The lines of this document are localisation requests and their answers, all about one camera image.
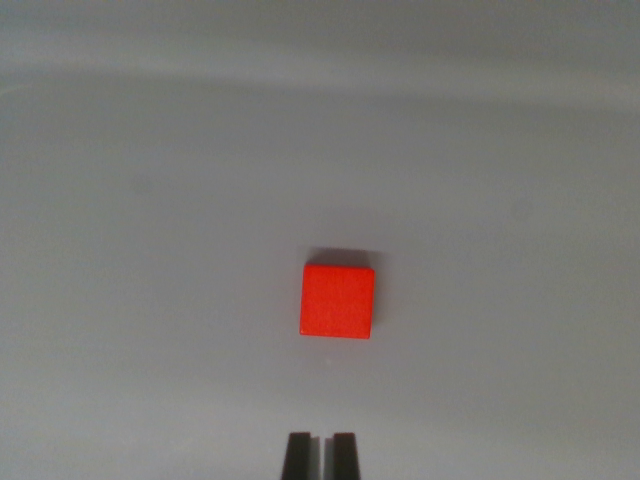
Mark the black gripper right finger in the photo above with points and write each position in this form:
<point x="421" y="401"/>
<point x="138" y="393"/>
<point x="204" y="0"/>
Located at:
<point x="345" y="457"/>

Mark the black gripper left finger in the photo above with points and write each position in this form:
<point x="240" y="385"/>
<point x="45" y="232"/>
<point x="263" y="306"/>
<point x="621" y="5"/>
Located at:
<point x="297" y="457"/>

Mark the grey plastic bin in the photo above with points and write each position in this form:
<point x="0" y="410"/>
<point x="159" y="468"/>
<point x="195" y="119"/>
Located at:
<point x="150" y="200"/>

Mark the red cube block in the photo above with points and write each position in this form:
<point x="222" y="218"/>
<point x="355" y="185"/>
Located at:
<point x="337" y="300"/>

